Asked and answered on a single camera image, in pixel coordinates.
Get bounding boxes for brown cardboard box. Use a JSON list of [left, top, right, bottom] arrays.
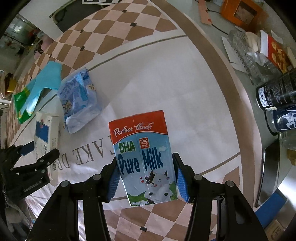
[[264, 219, 287, 241]]

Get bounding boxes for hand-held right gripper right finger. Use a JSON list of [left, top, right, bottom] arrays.
[[172, 153, 266, 241]]

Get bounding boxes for black spray can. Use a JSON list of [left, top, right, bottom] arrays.
[[255, 70, 296, 112]]

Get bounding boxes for white and blue medicine box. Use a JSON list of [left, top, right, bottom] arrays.
[[34, 111, 60, 187]]

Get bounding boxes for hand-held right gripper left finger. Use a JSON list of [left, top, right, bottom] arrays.
[[33, 158, 121, 241]]

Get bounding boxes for black cable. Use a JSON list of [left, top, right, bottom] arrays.
[[206, 7, 232, 35]]

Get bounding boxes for crumpled blue wrapper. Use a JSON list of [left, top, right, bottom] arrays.
[[57, 67, 102, 134]]

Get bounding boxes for red and white snack box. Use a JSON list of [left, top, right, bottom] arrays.
[[259, 30, 296, 73]]

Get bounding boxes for dark folding bed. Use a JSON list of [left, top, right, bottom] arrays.
[[50, 0, 111, 33]]

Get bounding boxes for clear bottle with blue label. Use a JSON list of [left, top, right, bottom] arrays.
[[265, 108, 296, 136]]

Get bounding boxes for black phone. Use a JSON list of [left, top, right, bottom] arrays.
[[254, 139, 292, 208]]

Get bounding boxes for blue and red milk carton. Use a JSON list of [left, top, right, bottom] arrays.
[[109, 110, 179, 207]]

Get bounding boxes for gold foil packet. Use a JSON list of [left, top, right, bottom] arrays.
[[287, 149, 296, 166]]

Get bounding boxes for white paper sheet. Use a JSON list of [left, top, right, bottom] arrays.
[[221, 35, 245, 70]]

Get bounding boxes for orange strip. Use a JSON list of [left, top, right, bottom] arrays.
[[198, 0, 213, 25]]

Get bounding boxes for clear ribbed plastic container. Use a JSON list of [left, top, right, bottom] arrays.
[[228, 29, 281, 85]]

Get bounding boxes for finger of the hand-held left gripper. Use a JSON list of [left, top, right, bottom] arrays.
[[0, 142, 36, 168], [10, 149, 60, 174]]

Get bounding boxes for green and blue plastic bag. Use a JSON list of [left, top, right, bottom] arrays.
[[14, 61, 63, 124]]

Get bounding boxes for brown checked tablecloth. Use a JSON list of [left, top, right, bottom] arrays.
[[0, 0, 264, 241]]

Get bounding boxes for orange box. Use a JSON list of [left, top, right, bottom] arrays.
[[220, 0, 269, 33]]

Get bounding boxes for yellow bin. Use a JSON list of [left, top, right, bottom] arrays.
[[5, 79, 18, 93]]

